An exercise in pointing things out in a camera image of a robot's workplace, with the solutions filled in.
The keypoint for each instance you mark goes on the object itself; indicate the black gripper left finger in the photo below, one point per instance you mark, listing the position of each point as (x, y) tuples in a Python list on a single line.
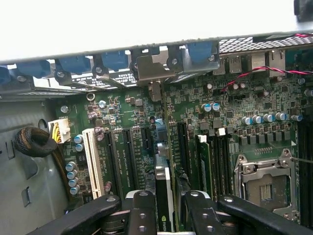
[(141, 215)]

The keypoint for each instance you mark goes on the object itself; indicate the black short expansion slot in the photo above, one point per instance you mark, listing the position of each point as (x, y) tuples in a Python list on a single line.
[(146, 138)]

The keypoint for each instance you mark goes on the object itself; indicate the grey power supply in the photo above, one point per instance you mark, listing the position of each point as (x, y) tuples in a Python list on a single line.
[(24, 171)]

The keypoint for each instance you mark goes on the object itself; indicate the metal CPU socket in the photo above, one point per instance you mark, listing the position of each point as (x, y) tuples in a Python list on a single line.
[(264, 171)]

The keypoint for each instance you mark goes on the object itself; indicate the green motherboard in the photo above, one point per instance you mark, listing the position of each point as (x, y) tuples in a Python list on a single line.
[(195, 98)]

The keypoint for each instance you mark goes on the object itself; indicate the white expansion slot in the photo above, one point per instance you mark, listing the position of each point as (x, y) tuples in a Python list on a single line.
[(93, 164)]

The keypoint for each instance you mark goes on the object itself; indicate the black open PC case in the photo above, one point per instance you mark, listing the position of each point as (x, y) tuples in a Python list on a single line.
[(234, 45)]

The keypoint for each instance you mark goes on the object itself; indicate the blue slot retainer clip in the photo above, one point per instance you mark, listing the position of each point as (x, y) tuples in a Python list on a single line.
[(4, 74), (34, 68), (113, 60), (73, 63), (198, 54)]

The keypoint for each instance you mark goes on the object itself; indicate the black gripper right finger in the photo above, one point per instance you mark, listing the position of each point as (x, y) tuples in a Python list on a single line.
[(203, 215)]

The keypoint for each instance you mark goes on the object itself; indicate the white power connector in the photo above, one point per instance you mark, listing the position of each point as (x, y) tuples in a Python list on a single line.
[(61, 129)]

